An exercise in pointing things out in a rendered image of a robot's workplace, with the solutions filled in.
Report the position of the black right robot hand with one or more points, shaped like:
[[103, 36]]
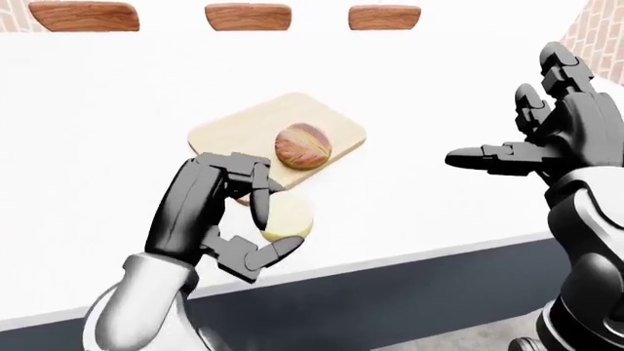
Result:
[[551, 131]]

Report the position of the light wooden cutting board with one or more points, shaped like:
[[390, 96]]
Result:
[[248, 135]]

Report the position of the pale yellow cheese wheel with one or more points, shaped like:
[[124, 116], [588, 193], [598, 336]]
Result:
[[288, 215]]

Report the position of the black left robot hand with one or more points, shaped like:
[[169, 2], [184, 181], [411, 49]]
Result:
[[187, 212]]

